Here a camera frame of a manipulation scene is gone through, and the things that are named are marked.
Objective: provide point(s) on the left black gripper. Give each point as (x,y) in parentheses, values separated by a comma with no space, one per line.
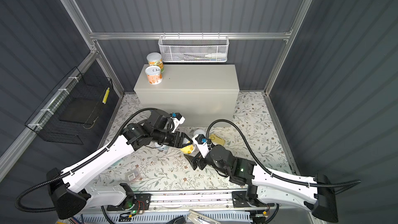
(180,143)

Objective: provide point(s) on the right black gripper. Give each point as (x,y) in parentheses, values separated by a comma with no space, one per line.
(193,162)

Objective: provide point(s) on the yellow label can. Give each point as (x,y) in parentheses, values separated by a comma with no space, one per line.
(188,149)

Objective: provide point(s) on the orange peach label can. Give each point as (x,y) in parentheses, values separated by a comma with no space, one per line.
(154,75)

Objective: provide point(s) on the green orange label can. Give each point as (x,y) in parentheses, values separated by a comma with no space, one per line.
(155,59)

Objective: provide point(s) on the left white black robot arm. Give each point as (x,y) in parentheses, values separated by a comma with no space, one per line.
(75,191)

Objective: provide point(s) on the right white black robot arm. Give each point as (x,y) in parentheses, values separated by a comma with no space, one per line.
(271,187)

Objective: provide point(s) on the pink label can back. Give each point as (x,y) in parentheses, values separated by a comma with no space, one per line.
(199,132)

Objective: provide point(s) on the blue grey label can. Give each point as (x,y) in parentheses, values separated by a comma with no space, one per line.
(162,148)

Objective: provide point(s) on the gold flat sardine tin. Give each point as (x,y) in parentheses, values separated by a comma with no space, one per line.
(216,140)

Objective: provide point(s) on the grey metal cabinet box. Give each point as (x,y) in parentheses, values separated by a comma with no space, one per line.
(201,93)

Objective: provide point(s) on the small clear plastic box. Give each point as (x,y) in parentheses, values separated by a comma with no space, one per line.
(133,175)

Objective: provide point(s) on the yellow tag on basket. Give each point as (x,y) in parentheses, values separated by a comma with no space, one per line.
(106,94)

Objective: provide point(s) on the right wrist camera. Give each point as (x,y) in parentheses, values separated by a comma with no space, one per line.
(203,144)

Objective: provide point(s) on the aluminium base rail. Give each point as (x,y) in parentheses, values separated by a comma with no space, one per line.
(192,200)

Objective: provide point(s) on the white wire mesh basket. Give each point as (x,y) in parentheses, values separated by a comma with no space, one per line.
(192,50)

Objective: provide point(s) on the black wire wall basket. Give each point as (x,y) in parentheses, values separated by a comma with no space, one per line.
(74,109)

